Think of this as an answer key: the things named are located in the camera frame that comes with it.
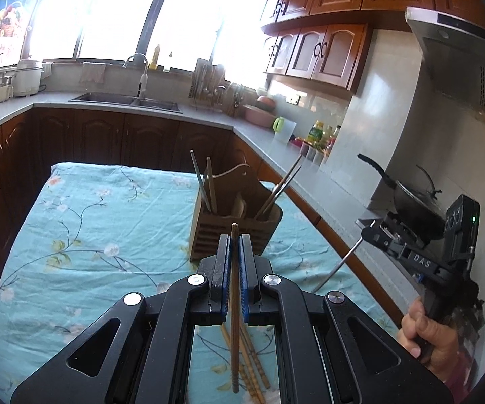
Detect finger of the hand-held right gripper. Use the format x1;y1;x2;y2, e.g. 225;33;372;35
356;213;402;257

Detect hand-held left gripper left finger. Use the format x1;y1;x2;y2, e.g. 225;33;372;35
10;235;231;404

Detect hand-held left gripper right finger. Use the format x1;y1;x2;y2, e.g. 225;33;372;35
239;236;454;404

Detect metal chopstick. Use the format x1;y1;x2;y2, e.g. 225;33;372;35
263;167;300;216
312;238;363;294
190;150;210;215

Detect twisted wooden chopstick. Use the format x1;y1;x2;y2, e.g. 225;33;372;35
221;325;266;404
241;326;272;390

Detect wooden utensil holder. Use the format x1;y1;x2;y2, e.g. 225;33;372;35
189;163;283;262

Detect plain wooden chopstick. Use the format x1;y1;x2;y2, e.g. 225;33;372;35
254;154;303;220
231;223;241;394
206;157;218;215

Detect metal spoon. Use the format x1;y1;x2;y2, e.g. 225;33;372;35
231;194;249;220

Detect person's right forearm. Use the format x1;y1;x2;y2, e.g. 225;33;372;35
434;332;485;404

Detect person's right hand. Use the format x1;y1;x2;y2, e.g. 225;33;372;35
396;297;462;378

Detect black wok with lid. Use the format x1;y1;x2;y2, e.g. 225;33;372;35
357;154;447;240

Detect row of seasoning jars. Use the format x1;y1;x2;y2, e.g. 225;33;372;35
299;139;325;165

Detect oil bottle with green label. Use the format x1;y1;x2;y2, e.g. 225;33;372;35
307;120;325;146

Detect teal floral tablecloth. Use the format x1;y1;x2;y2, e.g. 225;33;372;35
0;162;399;404

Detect green and white cup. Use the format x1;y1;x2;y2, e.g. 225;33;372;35
273;117;297;144

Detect steel range hood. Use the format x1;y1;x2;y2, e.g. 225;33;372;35
406;6;485;135

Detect pink basin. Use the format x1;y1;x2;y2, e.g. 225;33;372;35
242;104;277;125

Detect knife block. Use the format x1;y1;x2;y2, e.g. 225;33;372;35
228;84;247;119

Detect wooden lower cabinets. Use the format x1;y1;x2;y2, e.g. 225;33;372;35
0;107;420;337

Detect dish rack with cutting boards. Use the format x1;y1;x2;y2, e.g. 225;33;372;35
190;58;228;112

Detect steel kitchen sink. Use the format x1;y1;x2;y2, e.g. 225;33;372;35
69;92;183;113

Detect curved sink faucet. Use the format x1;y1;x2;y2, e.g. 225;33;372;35
123;53;148;97

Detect white hanging cloth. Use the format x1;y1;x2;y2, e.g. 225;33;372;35
78;62;108;85

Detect white electric cooker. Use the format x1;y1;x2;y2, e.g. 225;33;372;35
15;59;43;97

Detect large kitchen window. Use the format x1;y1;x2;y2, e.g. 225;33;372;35
24;0;277;89

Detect small white juicer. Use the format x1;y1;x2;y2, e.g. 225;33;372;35
0;73;15;102

